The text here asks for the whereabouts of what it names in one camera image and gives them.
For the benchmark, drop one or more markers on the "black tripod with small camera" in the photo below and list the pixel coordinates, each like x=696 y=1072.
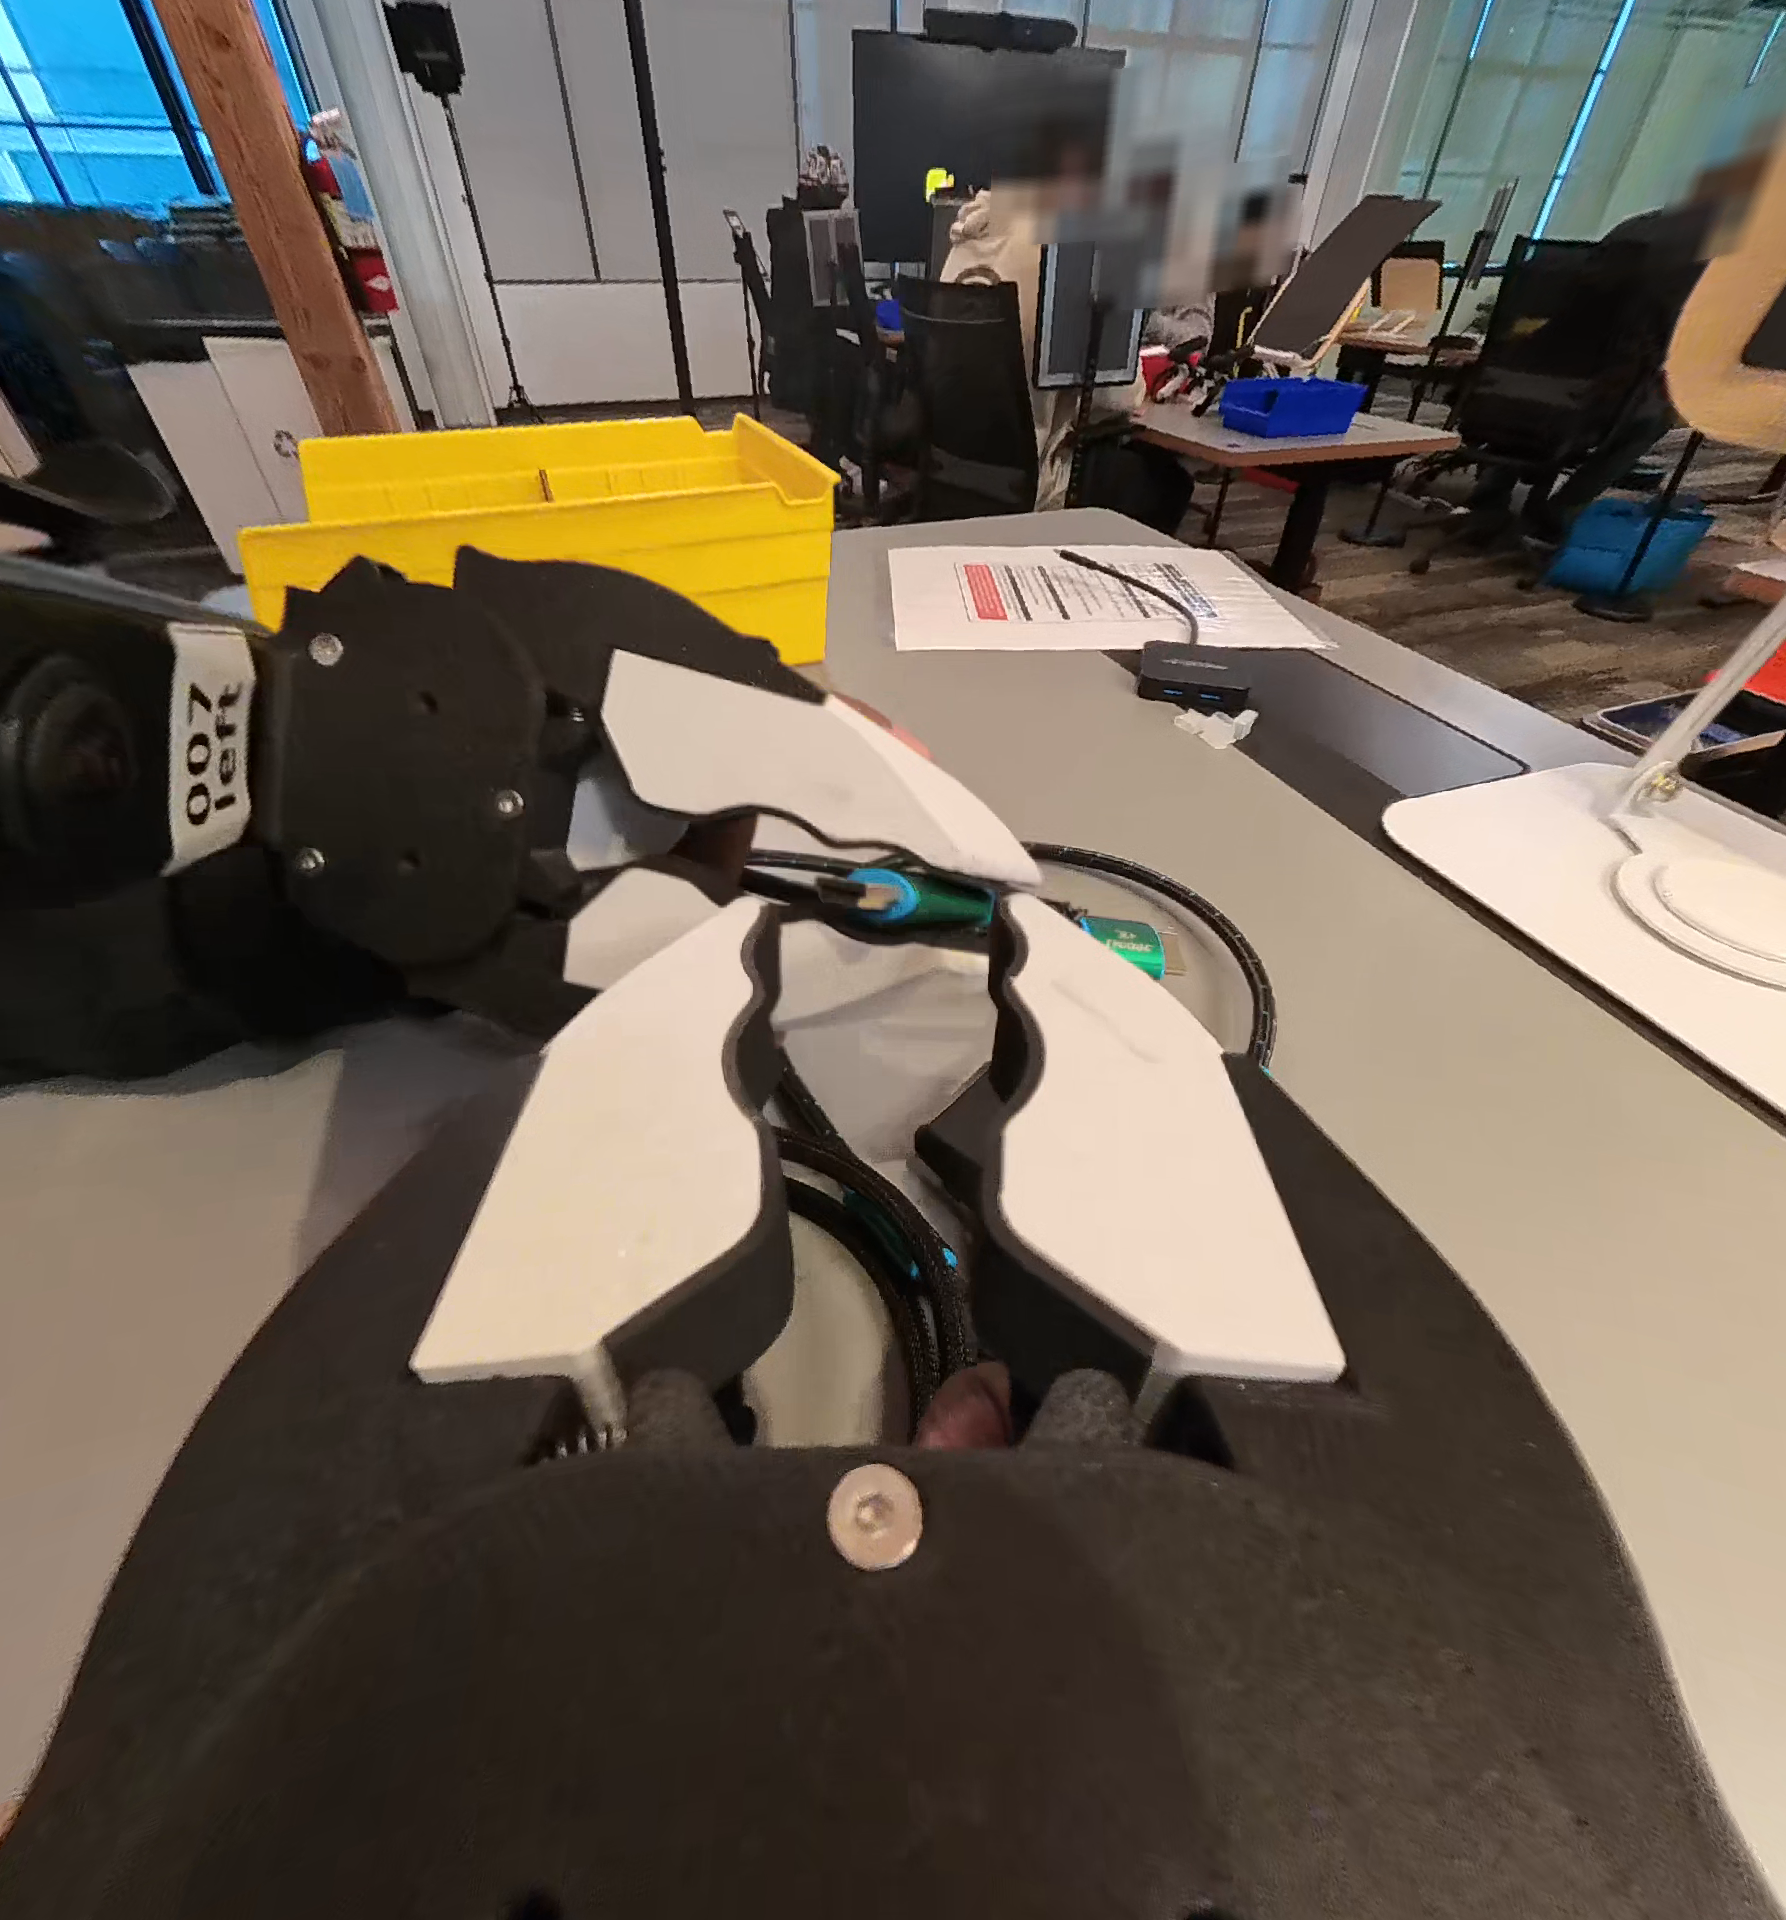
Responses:
x=423 y=38

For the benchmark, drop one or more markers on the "red fire extinguisher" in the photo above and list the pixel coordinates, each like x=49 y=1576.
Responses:
x=347 y=227

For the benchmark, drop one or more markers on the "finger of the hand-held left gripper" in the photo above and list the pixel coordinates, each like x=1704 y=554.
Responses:
x=651 y=931
x=772 y=767

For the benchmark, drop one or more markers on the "white recycling bin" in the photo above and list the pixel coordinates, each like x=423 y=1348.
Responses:
x=216 y=436

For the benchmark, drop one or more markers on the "yellow plastic bin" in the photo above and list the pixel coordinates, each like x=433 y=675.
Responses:
x=563 y=512

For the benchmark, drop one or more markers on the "blue plastic bin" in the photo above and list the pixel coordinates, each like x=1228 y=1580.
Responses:
x=1290 y=405

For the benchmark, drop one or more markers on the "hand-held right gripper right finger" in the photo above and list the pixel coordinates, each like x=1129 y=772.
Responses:
x=1146 y=1184

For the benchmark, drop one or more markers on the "wooden pillar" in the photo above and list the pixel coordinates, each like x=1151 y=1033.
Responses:
x=285 y=227

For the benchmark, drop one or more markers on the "black office chair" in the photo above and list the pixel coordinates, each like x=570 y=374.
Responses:
x=968 y=390
x=1568 y=375

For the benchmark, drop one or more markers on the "black easel board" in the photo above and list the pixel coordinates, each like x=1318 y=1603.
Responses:
x=1351 y=277

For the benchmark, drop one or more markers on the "clear plastic piece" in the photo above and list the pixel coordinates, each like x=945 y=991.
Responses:
x=1216 y=729

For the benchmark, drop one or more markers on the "person's left hand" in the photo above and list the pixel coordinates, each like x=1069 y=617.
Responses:
x=893 y=735

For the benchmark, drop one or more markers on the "printed paper sheet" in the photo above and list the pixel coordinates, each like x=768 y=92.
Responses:
x=1073 y=594

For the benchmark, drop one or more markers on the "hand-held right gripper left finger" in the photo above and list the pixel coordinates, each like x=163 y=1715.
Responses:
x=637 y=1170

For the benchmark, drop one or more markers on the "background wooden desk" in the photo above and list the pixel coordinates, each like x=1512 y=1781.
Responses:
x=1282 y=446

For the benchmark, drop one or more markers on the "large black monitor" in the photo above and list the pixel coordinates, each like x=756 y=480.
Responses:
x=909 y=119

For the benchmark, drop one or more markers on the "white stand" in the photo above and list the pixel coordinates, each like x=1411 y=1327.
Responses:
x=1508 y=857

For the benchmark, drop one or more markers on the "blue tub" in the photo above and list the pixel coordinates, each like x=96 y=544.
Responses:
x=1629 y=549

